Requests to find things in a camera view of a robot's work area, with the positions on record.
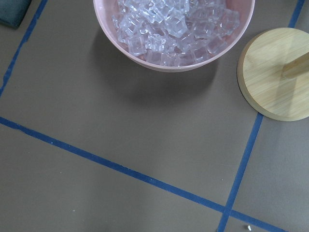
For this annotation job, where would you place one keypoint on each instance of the pink bowl of ice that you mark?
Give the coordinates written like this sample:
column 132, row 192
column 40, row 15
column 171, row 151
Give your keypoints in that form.
column 173, row 35

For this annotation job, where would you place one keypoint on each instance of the round wooden stand base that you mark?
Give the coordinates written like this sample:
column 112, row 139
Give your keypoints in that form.
column 273, row 73

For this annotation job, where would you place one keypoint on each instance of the dark grey folded cloth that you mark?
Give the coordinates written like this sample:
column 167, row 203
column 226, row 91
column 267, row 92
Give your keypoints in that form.
column 12, row 12

